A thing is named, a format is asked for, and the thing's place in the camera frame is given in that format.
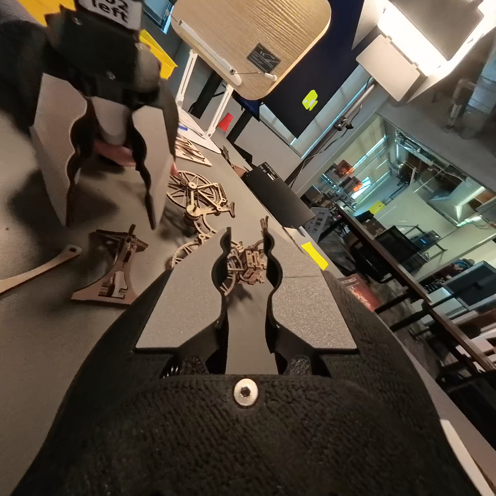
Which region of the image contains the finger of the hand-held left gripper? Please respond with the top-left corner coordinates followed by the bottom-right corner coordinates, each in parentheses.
top-left (130, 103), bottom-right (174, 230)
top-left (29, 73), bottom-right (96, 226)

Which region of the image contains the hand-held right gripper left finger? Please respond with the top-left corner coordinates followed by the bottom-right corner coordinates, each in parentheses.
top-left (136, 228), bottom-right (233, 363)

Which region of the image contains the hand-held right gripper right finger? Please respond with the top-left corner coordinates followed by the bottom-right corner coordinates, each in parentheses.
top-left (265, 232), bottom-right (358, 363)

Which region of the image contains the wooden model stand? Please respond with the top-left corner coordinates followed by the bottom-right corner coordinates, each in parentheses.
top-left (72, 224), bottom-right (149, 307)

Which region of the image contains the wooden parts sheet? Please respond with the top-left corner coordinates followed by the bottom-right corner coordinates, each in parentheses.
top-left (174, 136), bottom-right (214, 168)

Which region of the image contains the wooden bicycle model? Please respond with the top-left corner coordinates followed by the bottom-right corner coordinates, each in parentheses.
top-left (166, 170), bottom-right (270, 287)

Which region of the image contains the person's left hand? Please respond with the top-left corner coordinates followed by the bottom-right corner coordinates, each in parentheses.
top-left (94, 139), bottom-right (137, 168)

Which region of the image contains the dark red kit box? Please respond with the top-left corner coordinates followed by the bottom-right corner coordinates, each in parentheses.
top-left (336, 274), bottom-right (382, 312)

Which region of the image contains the yellow tape strip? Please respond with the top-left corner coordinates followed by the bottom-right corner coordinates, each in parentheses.
top-left (301, 241), bottom-right (329, 270)

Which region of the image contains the yellow plastic bin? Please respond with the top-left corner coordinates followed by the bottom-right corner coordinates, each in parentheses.
top-left (139, 30), bottom-right (178, 80)

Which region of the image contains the white metal stand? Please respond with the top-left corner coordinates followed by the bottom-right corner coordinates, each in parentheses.
top-left (175, 17), bottom-right (279, 139)

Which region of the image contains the dark wooden scrap piece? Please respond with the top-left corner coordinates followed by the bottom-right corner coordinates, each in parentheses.
top-left (222, 146), bottom-right (250, 176)

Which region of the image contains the printed leaflet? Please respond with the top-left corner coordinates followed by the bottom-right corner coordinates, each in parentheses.
top-left (306, 207), bottom-right (330, 235)

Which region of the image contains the black flat box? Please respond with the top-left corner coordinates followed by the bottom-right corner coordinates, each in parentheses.
top-left (243, 162), bottom-right (315, 229)

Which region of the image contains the curved wooden strip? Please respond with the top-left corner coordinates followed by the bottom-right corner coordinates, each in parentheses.
top-left (0, 245), bottom-right (83, 296)

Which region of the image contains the light wooden board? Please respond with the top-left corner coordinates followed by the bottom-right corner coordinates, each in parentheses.
top-left (170, 0), bottom-right (332, 100)

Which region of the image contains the large dark screen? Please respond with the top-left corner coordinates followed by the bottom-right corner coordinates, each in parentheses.
top-left (232, 0), bottom-right (367, 139)

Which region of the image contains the white ceiling light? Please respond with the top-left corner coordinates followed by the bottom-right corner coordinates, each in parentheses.
top-left (356, 0), bottom-right (486, 103)

